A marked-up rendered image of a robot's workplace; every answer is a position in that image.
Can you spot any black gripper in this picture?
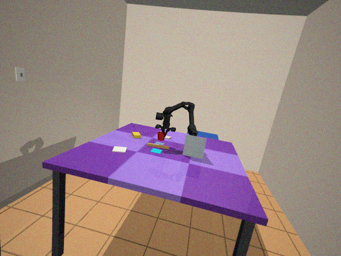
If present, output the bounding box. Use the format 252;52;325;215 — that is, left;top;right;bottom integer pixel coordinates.
155;121;176;136

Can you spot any yellow block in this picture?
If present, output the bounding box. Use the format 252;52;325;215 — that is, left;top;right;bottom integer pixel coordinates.
132;132;141;138

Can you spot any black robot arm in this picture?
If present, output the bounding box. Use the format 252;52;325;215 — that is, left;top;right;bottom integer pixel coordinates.
156;101;198;136

